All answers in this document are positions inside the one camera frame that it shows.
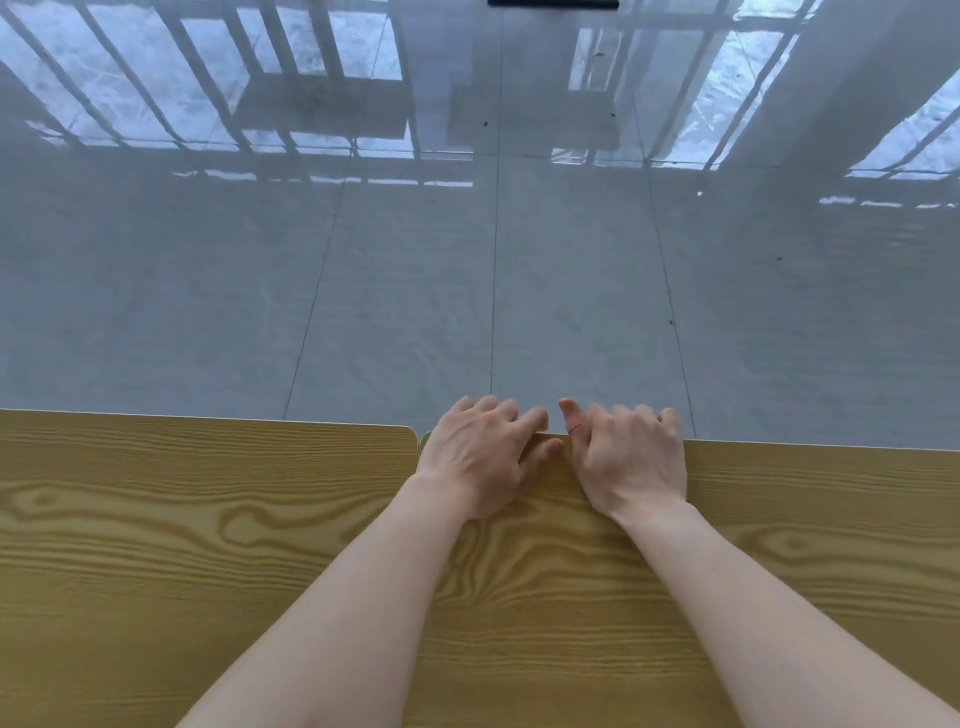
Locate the person's left hand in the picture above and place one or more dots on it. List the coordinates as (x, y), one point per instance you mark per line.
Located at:
(480, 457)

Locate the person's right hand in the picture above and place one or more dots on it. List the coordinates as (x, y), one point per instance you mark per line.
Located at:
(630, 465)

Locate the person's left forearm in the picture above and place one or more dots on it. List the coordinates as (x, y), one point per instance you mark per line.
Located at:
(337, 622)

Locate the person's right forearm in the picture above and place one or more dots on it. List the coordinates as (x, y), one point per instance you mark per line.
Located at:
(765, 637)

